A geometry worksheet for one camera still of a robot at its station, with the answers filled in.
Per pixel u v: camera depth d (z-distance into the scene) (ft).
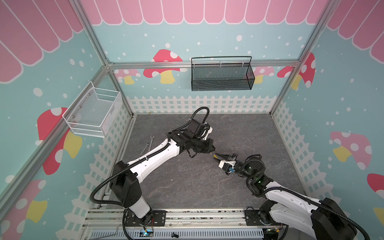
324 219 1.34
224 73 3.09
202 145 2.19
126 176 1.46
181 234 2.34
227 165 1.98
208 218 2.49
